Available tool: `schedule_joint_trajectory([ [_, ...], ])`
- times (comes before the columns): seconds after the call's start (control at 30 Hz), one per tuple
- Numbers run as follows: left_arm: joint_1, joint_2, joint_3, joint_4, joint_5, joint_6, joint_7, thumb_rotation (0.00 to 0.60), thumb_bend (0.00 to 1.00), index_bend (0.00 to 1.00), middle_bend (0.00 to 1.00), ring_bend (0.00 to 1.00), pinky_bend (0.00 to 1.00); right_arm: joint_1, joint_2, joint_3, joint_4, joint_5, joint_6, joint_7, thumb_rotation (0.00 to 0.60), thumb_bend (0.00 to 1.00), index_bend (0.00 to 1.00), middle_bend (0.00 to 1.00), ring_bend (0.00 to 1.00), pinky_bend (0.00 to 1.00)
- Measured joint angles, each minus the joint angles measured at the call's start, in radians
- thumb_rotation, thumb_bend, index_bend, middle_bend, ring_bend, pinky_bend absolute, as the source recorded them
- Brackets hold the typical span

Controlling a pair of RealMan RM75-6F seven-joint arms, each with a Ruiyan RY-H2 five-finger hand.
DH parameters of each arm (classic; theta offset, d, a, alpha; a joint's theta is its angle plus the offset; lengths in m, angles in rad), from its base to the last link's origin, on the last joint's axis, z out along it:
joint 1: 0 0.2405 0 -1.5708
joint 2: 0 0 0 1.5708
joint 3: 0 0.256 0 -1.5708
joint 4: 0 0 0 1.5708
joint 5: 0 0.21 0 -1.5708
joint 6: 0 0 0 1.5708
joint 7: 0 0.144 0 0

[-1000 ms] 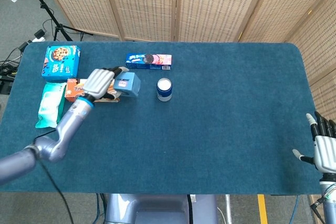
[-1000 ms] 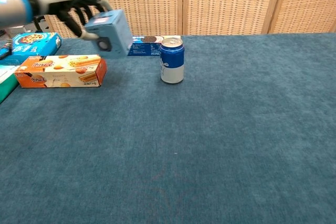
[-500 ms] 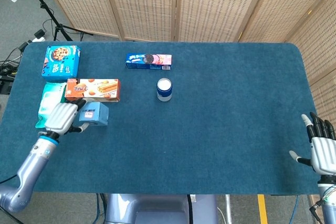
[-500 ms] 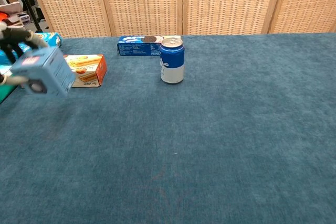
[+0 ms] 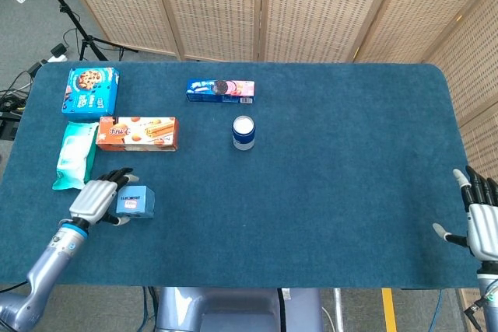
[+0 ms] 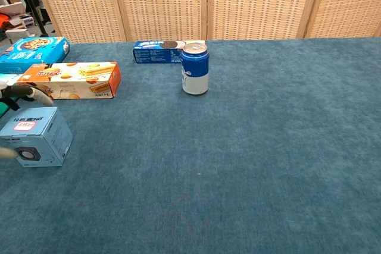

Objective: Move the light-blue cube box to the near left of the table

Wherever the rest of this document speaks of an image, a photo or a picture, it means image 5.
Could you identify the black and white power adapter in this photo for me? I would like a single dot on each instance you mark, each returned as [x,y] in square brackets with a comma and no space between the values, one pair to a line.
[59,50]

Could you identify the blue and white drink can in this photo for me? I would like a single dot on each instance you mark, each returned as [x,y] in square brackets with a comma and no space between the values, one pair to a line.
[244,133]

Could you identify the yellow floor tape strip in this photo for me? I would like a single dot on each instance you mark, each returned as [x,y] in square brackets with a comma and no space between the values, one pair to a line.
[389,308]

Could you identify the grey metal table leg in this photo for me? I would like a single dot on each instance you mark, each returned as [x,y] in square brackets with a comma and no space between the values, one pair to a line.
[338,308]

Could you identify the orange egg roll biscuit box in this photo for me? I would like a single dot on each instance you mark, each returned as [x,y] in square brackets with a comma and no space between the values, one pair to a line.
[136,133]

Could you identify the blue chocolate chip cookie box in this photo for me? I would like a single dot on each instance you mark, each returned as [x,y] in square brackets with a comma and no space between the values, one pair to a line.
[89,93]

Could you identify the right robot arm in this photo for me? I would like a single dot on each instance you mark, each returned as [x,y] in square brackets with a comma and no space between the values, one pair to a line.
[491,293]

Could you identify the small light blue box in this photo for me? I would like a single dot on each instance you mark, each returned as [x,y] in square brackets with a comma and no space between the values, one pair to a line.
[137,201]

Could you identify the black tripod stand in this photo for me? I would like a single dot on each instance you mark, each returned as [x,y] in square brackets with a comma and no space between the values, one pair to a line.
[72,17]

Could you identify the white power strip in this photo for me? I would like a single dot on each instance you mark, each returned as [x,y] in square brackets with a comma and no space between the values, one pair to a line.
[52,59]

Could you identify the blue table cloth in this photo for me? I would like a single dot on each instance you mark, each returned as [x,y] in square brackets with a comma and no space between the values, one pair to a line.
[311,200]

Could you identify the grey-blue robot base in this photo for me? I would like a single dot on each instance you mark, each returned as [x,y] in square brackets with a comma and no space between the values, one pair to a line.
[233,310]

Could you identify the blue sandwich cookie box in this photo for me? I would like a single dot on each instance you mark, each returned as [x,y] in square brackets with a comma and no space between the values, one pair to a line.
[218,91]

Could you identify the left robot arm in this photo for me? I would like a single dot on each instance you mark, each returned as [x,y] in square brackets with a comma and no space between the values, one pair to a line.
[46,266]

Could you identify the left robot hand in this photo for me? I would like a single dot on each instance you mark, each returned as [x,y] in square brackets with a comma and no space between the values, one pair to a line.
[93,200]

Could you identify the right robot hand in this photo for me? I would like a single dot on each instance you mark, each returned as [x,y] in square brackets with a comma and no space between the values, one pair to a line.
[482,227]

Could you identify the wicker wooden folding screen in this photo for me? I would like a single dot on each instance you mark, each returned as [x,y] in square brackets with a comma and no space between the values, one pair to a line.
[303,9]

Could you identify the teal wet wipes pack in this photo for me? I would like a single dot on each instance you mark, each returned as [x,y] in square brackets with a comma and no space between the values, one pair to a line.
[74,157]

